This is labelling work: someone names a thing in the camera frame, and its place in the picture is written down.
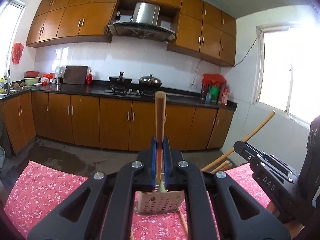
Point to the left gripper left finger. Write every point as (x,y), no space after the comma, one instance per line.
(101,207)

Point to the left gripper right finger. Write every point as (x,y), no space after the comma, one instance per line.
(218,208)

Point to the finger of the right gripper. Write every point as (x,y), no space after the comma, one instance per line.
(252,152)

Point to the person right hand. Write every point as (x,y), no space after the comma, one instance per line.
(273,209)

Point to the green perforated utensil holder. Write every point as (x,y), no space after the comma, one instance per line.
(158,202)

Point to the red floral tablecloth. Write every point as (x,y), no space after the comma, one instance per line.
(39,189)

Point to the red condiment bottle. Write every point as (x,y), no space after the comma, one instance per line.
(224,95)

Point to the lower wooden cabinets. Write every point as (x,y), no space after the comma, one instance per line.
(115,124)

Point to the wooden cabinets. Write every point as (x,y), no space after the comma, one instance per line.
(115,124)
(202,30)

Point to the green container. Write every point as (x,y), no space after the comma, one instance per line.
(214,91)

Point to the right window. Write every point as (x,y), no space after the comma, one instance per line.
(288,79)

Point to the window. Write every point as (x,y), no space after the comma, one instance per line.
(11,17)
(288,79)

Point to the red bag over bottles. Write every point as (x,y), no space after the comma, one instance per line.
(215,80)

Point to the black countertop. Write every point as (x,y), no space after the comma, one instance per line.
(103,89)

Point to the gas stove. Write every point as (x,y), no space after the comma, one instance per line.
(130,92)

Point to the red thermos bottle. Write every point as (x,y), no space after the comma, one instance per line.
(89,78)

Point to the dark wooden cutting board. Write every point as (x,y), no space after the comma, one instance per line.
(75,75)

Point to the red white plastic bag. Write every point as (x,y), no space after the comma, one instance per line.
(47,78)

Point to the green basin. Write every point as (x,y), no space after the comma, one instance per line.
(31,81)

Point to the red basin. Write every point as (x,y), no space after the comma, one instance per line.
(31,74)

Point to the yellow detergent bottle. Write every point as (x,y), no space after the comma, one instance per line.
(2,84)

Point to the sink faucet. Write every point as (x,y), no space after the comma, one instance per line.
(9,81)

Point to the stainless range hood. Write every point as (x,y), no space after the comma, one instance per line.
(144,23)

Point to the upper wooden cabinets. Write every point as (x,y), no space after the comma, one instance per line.
(202,30)

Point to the left window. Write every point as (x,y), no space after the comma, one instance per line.
(11,17)

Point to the black wok with handle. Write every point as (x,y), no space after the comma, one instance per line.
(120,80)

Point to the red plastic bag on wall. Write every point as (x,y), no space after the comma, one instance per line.
(16,52)

